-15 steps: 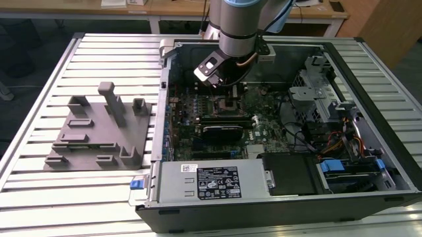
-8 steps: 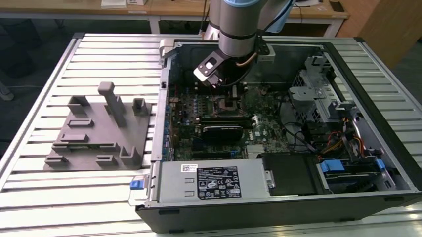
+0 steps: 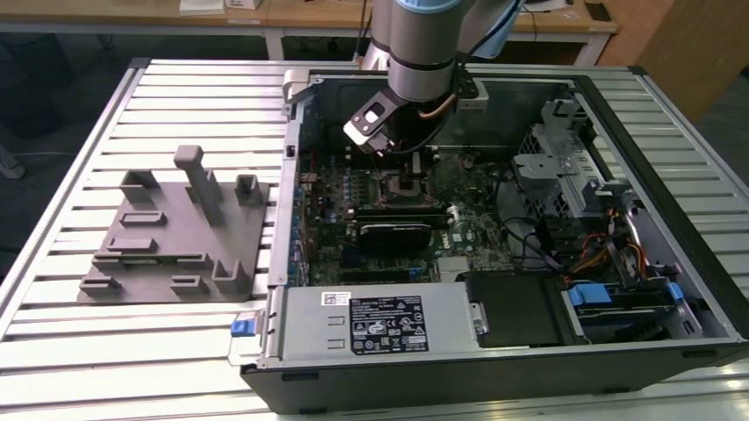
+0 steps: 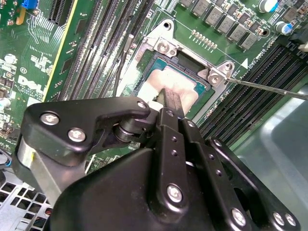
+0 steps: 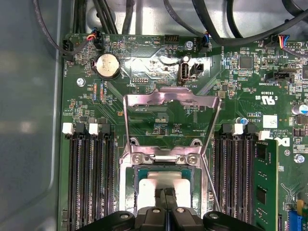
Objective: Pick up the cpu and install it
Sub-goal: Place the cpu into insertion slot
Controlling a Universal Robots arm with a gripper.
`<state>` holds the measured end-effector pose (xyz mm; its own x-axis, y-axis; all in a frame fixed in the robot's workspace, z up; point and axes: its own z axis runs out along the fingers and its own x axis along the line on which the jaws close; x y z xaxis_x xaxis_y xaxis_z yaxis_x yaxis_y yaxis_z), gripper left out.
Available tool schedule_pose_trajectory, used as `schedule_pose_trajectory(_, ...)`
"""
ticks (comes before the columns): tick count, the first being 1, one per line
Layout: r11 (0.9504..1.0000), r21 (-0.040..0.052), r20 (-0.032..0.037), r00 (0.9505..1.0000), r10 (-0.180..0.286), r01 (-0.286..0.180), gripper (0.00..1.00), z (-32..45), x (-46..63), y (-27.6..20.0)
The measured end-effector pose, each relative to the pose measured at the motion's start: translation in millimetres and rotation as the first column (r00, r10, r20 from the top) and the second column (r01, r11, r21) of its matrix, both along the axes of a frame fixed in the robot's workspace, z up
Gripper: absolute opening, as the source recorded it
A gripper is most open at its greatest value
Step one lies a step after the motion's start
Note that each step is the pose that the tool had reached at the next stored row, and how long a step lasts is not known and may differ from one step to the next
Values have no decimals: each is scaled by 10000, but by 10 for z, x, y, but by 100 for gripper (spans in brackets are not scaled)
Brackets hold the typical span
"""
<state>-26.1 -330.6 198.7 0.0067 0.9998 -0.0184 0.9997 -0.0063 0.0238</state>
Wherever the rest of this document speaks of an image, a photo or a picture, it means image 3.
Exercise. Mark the green motherboard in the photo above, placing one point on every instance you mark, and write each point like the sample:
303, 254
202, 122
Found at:
474, 228

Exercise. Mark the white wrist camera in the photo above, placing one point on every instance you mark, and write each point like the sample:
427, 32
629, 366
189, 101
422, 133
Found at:
369, 123

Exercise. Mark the silver power supply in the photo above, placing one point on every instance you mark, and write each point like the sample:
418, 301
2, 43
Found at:
310, 316

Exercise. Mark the black phone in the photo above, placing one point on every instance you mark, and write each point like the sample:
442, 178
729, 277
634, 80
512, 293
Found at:
598, 11

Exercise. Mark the black plastic cover panel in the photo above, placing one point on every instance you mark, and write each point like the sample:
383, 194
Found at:
514, 307

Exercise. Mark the black office chair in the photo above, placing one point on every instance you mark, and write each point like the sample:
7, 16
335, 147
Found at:
30, 87

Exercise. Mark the grey chair base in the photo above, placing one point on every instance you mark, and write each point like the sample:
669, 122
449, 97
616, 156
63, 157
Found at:
12, 169

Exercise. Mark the silver chipset heatsink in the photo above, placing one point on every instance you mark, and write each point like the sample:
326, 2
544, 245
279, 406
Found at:
453, 267

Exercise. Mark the small white box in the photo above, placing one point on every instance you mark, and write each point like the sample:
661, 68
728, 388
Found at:
243, 3

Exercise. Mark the wooden desk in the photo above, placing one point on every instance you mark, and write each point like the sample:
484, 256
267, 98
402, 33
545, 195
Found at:
116, 19

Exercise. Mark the wooden cabinet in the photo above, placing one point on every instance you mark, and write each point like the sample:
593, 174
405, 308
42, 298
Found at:
691, 44

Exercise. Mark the small black graphics card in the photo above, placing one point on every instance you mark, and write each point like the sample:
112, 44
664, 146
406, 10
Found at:
395, 239

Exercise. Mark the blue expansion slot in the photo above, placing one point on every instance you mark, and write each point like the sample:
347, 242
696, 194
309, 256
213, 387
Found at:
415, 275

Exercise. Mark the silver metal drive cage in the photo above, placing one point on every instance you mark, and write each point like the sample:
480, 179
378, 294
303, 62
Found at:
541, 171

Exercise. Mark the green RAM stick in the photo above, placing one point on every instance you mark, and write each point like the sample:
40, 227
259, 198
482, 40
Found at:
140, 261

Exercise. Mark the blue disk carrier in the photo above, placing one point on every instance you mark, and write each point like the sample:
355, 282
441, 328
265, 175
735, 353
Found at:
590, 294

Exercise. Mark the black PC case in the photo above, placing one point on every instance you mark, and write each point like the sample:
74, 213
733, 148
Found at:
410, 386

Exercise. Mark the CPU socket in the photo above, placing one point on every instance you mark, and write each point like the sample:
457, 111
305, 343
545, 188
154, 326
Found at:
430, 198

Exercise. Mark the blue plastic clip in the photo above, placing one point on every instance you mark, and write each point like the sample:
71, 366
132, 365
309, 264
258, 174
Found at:
674, 293

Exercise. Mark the blue latch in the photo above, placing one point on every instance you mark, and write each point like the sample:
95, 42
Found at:
243, 329

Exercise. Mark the metal disk bay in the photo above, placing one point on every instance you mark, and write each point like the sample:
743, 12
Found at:
691, 326

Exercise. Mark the white paper box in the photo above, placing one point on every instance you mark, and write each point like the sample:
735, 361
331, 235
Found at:
202, 6

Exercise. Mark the grey parts rack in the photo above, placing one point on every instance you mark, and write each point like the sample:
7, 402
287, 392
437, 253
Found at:
193, 245

